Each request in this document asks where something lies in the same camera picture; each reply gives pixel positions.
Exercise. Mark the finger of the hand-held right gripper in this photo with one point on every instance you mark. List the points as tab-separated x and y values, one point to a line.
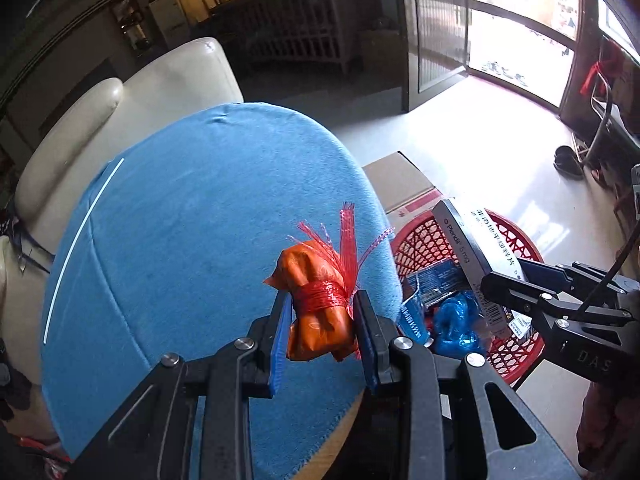
537	271
515	292

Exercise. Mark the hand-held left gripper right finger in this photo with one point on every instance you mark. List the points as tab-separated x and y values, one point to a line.
367	350

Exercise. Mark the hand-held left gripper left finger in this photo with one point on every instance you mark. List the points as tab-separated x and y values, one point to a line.
281	345

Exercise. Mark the orange bag with red net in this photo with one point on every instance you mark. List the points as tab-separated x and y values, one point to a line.
315	320

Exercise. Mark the white grey medicine box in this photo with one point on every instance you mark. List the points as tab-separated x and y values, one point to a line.
480	240

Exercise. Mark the blue plastic bag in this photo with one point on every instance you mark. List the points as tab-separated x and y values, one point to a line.
455	325

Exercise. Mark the blue foil packet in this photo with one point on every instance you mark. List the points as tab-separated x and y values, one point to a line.
440	280

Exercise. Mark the red plastic mesh basket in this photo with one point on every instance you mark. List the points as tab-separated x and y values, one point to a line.
425	240

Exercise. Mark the person's right forearm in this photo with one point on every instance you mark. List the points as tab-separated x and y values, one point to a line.
607	425

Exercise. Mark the black slipper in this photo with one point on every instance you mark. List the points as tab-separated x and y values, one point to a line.
567	162

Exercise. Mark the brown cardboard box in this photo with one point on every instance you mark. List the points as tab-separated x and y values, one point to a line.
400	185

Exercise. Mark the dark television cabinet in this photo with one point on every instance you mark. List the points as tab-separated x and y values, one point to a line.
622	135

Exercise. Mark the blue table cloth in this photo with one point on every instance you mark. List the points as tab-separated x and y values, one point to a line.
200	200

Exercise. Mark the red tassel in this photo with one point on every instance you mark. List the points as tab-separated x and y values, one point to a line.
592	77

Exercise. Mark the thin white stick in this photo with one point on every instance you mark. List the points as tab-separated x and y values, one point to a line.
90	212

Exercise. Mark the sliding glass door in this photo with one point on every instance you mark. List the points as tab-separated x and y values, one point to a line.
520	35

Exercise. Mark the dark garment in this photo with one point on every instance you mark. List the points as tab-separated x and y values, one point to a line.
12	385

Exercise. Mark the cream leather sofa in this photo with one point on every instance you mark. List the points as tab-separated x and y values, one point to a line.
175	80

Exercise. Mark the dark wooden crib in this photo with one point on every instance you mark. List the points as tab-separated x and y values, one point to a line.
300	25

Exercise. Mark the white wall box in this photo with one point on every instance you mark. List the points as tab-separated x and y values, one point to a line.
167	17

